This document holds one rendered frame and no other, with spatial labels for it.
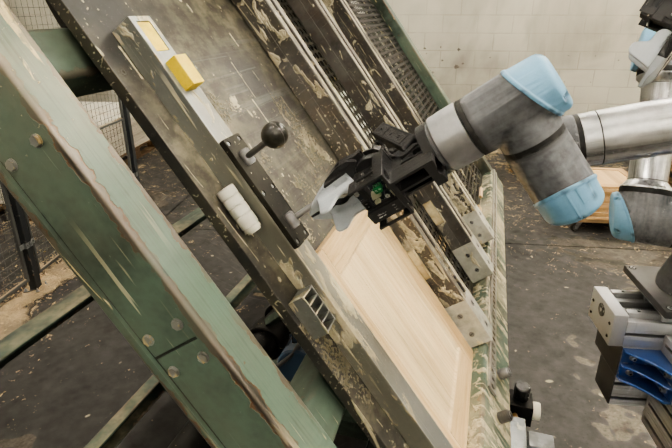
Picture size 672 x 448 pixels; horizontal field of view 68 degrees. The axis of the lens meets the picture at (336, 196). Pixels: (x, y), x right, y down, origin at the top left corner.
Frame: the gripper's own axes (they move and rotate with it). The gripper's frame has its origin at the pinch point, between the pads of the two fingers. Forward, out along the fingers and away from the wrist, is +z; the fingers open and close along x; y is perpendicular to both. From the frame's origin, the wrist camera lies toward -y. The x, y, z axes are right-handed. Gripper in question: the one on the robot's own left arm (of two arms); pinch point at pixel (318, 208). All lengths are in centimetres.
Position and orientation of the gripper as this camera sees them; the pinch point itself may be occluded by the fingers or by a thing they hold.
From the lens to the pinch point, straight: 71.8
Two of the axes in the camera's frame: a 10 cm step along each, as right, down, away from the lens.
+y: -0.8, 6.0, -7.9
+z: -7.8, 4.6, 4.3
